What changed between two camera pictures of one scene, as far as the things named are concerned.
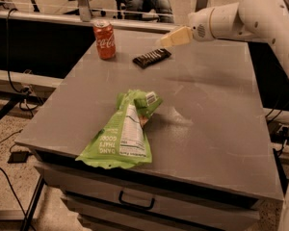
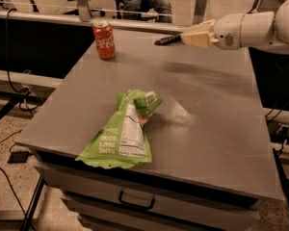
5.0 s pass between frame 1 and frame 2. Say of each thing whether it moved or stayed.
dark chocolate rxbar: moved
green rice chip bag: stayed
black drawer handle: stayed
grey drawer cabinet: stayed
